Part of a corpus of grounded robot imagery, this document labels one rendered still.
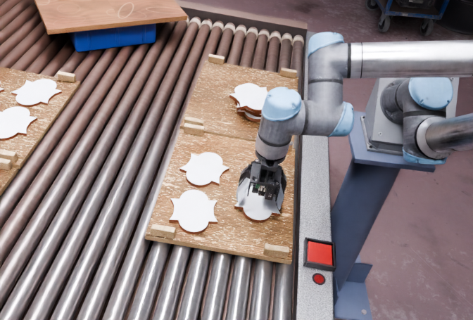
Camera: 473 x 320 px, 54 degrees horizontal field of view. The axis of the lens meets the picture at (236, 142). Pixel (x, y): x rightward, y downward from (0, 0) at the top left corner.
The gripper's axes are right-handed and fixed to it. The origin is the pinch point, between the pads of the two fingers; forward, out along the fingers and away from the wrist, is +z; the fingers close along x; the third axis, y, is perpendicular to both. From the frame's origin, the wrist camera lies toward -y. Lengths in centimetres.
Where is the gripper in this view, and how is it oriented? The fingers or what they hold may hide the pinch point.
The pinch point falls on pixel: (258, 200)
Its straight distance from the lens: 122.1
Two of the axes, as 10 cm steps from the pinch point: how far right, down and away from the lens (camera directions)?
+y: -1.2, 6.6, -7.4
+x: 9.9, 1.7, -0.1
